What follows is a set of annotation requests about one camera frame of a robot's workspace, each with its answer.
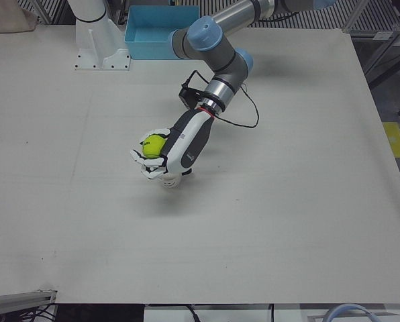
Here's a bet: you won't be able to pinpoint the white grey robot hand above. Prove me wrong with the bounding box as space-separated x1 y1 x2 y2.
129 107 218 181

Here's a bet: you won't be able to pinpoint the yellow tennis ball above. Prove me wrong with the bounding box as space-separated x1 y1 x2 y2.
140 133 168 159

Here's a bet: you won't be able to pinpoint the blue plastic bin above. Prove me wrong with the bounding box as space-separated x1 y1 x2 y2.
123 5 201 62

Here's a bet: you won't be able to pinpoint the beige cloth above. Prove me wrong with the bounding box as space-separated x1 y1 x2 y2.
0 0 38 34

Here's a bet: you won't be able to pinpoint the pale tubing coil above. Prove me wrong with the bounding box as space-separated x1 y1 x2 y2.
323 303 376 322

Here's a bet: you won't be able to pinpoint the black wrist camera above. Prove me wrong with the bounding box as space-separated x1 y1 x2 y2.
178 83 207 110

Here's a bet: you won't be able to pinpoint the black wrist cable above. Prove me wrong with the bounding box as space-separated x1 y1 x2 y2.
216 83 260 129

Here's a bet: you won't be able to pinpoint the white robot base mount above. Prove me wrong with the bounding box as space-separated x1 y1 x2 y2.
66 0 133 72

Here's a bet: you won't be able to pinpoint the aluminium frame rack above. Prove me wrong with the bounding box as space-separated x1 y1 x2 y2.
342 0 400 117

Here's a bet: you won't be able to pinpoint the black desk cables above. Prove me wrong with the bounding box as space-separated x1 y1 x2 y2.
17 294 58 322

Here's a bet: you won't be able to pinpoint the aluminium profile post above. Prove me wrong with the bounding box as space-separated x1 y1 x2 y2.
0 287 58 318

